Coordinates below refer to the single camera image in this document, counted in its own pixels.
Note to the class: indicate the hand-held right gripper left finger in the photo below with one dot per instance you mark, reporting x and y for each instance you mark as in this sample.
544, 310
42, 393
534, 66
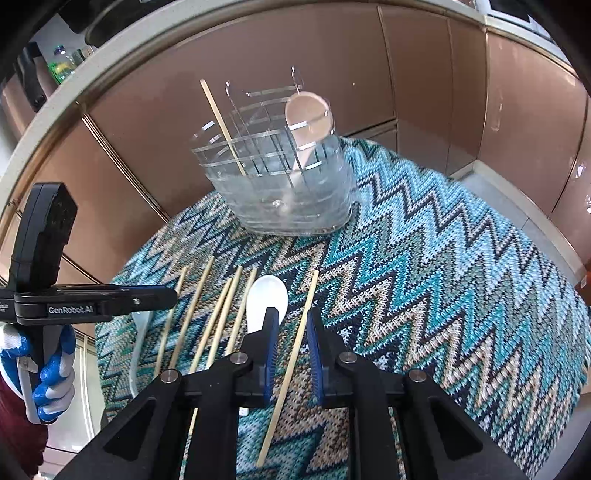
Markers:
271, 350

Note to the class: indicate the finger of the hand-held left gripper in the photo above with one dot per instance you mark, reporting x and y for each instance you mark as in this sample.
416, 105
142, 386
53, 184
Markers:
152, 295

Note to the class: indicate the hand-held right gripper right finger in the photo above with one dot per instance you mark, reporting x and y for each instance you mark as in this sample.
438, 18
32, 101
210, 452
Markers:
316, 364

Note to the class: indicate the white spoon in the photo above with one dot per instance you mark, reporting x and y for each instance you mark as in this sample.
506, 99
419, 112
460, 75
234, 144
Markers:
141, 327
265, 295

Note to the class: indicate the pink spoon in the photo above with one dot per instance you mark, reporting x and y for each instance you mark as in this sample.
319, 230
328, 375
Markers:
304, 110

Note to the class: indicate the person's left forearm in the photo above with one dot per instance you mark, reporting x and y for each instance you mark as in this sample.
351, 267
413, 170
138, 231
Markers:
18, 429

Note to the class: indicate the person's left hand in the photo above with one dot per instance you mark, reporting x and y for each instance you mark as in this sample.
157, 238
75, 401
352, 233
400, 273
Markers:
57, 383

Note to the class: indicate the white speckled countertop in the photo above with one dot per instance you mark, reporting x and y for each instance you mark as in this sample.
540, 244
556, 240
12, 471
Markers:
23, 143

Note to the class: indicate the zigzag knitted cloth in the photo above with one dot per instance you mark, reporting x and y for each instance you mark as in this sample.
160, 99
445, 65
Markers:
438, 277

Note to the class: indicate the green label plastic bottle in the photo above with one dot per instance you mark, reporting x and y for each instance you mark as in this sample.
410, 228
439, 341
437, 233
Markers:
62, 67

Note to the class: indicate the copper kitchen cabinets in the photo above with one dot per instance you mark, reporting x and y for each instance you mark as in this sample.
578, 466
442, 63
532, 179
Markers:
323, 55

